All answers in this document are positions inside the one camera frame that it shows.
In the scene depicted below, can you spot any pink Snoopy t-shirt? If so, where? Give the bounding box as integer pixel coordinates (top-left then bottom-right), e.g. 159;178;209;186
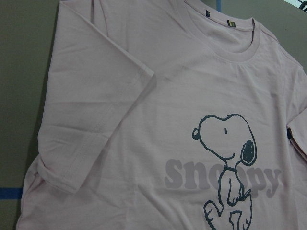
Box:
16;0;307;230

